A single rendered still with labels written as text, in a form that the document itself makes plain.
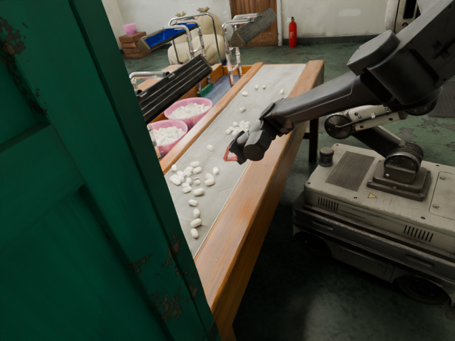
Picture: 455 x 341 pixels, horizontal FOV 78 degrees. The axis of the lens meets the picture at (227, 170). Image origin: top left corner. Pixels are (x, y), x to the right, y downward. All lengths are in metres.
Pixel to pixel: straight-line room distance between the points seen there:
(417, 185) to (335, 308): 0.67
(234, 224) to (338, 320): 0.86
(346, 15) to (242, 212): 4.95
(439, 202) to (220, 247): 0.96
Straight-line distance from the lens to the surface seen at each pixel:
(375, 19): 5.55
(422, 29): 0.44
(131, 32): 6.94
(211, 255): 0.77
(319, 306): 1.56
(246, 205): 0.88
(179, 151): 1.21
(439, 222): 1.34
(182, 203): 0.98
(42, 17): 0.25
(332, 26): 5.63
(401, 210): 1.34
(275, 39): 5.85
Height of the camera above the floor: 1.37
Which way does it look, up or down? 36 degrees down
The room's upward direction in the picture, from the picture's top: 10 degrees counter-clockwise
